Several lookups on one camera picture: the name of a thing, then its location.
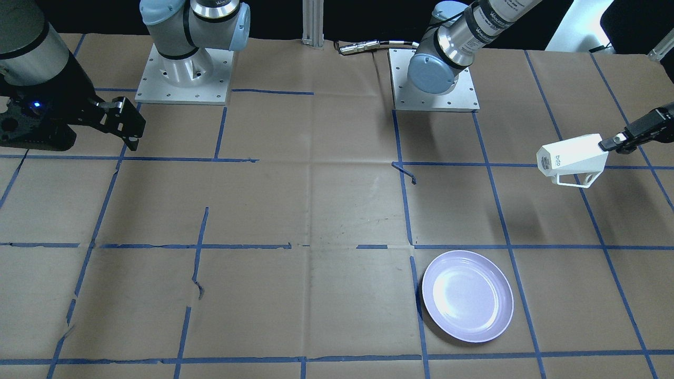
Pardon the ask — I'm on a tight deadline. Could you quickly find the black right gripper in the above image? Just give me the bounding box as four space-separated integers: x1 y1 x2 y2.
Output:
1 66 145 152

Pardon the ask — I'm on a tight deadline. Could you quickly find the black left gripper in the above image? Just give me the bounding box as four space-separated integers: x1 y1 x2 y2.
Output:
598 103 673 154

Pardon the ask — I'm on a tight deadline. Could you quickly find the white faceted cup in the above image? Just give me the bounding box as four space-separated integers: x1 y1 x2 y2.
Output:
536 134 609 188

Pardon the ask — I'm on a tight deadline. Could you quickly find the lavender round plate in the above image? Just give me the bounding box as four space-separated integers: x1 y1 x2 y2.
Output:
421 250 514 343

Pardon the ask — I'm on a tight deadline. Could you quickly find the brown paper table cover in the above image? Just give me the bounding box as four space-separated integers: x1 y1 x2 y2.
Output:
1 40 672 378

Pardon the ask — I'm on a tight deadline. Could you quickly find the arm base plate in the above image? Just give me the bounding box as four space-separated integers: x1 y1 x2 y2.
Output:
135 46 234 106
389 49 481 112

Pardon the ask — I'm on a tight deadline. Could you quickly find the aluminium frame post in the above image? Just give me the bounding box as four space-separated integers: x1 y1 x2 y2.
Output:
301 0 324 49

